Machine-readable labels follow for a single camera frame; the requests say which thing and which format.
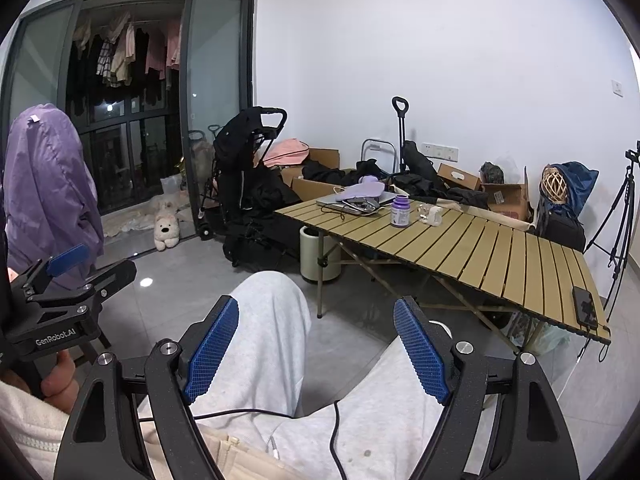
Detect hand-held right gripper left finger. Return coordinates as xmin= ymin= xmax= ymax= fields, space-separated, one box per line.
xmin=54 ymin=295 xmax=241 ymax=480

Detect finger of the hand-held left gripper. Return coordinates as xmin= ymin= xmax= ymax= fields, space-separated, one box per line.
xmin=27 ymin=259 xmax=138 ymax=322
xmin=7 ymin=244 xmax=92 ymax=306

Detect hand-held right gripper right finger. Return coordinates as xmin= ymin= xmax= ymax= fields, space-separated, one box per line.
xmin=393 ymin=295 xmax=581 ymax=480

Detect person's left forearm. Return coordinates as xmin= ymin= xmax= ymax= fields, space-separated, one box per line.
xmin=0 ymin=380 xmax=76 ymax=480

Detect person's left hand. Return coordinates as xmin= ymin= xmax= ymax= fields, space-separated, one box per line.
xmin=0 ymin=349 xmax=81 ymax=407

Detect person's left leg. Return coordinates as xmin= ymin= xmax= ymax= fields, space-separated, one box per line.
xmin=135 ymin=270 xmax=313 ymax=480

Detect person's leg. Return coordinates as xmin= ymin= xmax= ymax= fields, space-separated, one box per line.
xmin=135 ymin=270 xmax=313 ymax=480
xmin=270 ymin=320 xmax=501 ymax=480

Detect person's right leg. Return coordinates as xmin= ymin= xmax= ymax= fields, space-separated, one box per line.
xmin=270 ymin=320 xmax=501 ymax=480

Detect white plush toy dog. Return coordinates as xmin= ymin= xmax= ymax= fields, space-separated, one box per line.
xmin=152 ymin=210 xmax=182 ymax=252

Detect purple jacket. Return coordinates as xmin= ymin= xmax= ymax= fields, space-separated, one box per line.
xmin=2 ymin=104 xmax=105 ymax=281

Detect beige cloth bag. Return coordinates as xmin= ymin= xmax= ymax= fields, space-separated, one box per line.
xmin=145 ymin=425 xmax=301 ymax=480

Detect slatted folding table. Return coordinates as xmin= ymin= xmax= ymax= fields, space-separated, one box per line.
xmin=274 ymin=191 xmax=612 ymax=361

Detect green plastic bag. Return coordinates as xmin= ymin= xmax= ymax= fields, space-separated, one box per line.
xmin=510 ymin=310 xmax=571 ymax=357

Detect white trash can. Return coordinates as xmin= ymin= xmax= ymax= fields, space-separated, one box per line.
xmin=299 ymin=226 xmax=344 ymax=285

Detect purple bottle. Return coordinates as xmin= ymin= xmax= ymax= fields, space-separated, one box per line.
xmin=390 ymin=195 xmax=413 ymax=229

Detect beige rolled tube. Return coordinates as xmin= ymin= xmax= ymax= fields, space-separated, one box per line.
xmin=435 ymin=199 xmax=537 ymax=234

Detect black stroller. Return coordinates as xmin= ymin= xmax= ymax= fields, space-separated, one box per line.
xmin=199 ymin=106 xmax=301 ymax=268

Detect black smartphone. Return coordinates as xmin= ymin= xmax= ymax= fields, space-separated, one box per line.
xmin=571 ymin=286 xmax=600 ymax=330

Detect purple cloth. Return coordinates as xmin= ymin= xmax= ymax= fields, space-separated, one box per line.
xmin=335 ymin=174 xmax=387 ymax=204

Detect printed cardboard box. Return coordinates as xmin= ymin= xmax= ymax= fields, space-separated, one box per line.
xmin=482 ymin=167 xmax=532 ymax=222

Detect grey laptop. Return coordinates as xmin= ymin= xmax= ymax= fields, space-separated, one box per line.
xmin=316 ymin=191 xmax=397 ymax=210

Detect black bag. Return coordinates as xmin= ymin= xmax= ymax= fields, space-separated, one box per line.
xmin=390 ymin=140 xmax=491 ymax=209

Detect black suitcase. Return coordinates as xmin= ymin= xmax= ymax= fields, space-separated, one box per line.
xmin=535 ymin=205 xmax=587 ymax=254

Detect large open cardboard box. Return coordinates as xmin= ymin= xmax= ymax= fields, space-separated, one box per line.
xmin=280 ymin=147 xmax=353 ymax=202

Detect pile of black clothes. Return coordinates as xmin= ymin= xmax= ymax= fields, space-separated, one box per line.
xmin=301 ymin=157 xmax=396 ymax=187

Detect pink cloth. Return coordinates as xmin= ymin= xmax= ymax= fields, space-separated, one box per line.
xmin=262 ymin=138 xmax=311 ymax=168

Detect woven rattan ball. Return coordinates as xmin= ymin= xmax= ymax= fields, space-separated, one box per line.
xmin=540 ymin=166 xmax=571 ymax=206

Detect row of hanging clothes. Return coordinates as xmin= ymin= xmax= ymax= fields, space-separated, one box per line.
xmin=67 ymin=10 xmax=183 ymax=106

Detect sliding glass door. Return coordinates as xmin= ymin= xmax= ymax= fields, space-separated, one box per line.
xmin=0 ymin=0 xmax=258 ymax=223

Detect black tripod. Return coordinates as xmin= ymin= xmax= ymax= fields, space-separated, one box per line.
xmin=584 ymin=141 xmax=640 ymax=311

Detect black cable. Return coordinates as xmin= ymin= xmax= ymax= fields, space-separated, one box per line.
xmin=137 ymin=400 xmax=351 ymax=480

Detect tangled charger cables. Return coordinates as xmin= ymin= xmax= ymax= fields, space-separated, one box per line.
xmin=327 ymin=186 xmax=392 ymax=222

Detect phone charging cable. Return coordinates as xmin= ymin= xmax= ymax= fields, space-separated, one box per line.
xmin=575 ymin=326 xmax=612 ymax=362

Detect cardboard box with handle hole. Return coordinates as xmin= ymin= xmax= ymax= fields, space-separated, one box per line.
xmin=437 ymin=162 xmax=483 ymax=191

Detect wall socket strip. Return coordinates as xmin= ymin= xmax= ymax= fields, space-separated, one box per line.
xmin=421 ymin=143 xmax=460 ymax=162

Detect grey folding frame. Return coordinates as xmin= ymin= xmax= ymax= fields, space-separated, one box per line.
xmin=360 ymin=138 xmax=397 ymax=167

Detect black cart handle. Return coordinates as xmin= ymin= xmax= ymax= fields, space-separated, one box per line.
xmin=391 ymin=96 xmax=410 ymax=173

